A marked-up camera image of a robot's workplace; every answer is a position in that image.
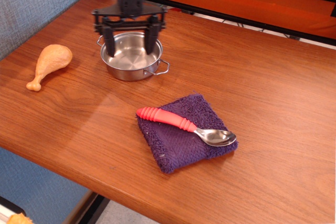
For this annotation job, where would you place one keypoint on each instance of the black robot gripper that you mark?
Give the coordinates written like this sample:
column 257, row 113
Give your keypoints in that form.
column 129, row 15

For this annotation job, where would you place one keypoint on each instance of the small stainless steel pot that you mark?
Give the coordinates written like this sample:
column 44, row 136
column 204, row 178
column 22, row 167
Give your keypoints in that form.
column 130, row 61

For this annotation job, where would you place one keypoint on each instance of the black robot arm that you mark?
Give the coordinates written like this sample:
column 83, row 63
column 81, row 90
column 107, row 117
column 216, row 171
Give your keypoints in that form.
column 128, row 15

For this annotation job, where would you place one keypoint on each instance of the purple folded cloth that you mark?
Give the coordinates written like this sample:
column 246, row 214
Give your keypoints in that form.
column 174, row 148

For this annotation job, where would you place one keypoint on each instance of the plastic toy chicken drumstick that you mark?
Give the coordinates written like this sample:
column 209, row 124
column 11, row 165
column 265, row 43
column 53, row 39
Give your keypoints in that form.
column 51, row 58

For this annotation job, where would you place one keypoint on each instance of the red handled metal spoon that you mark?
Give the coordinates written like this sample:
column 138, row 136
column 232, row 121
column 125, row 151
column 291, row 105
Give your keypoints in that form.
column 211, row 137

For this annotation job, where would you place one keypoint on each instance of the orange panel with black frame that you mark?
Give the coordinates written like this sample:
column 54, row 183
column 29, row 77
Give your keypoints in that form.
column 309, row 19

